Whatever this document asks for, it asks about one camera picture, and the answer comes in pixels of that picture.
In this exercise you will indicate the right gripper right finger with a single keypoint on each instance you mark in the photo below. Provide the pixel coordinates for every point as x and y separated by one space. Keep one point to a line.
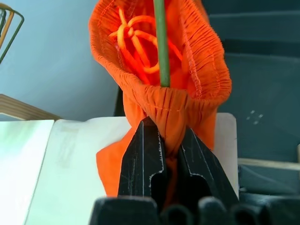
204 164

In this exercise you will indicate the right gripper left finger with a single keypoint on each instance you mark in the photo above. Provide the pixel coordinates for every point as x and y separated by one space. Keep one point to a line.
140 159

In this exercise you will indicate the orange shorts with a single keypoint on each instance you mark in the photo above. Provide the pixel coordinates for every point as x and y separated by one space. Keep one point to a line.
173 103

